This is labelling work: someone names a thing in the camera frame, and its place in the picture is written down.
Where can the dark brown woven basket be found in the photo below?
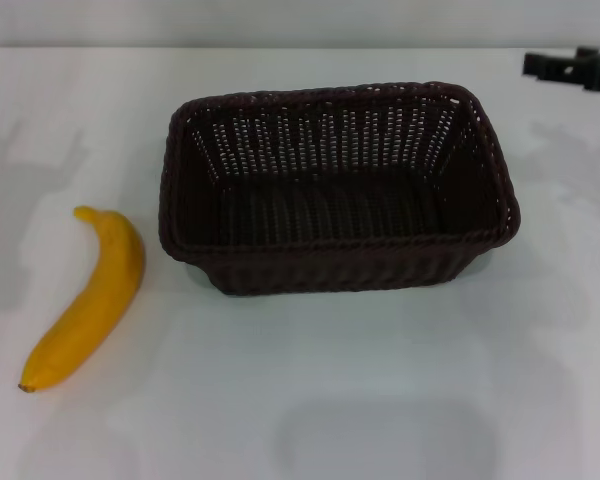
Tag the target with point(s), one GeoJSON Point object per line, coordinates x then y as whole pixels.
{"type": "Point", "coordinates": [340, 220]}

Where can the yellow banana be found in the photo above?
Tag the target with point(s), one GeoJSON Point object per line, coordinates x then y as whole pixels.
{"type": "Point", "coordinates": [97, 295]}

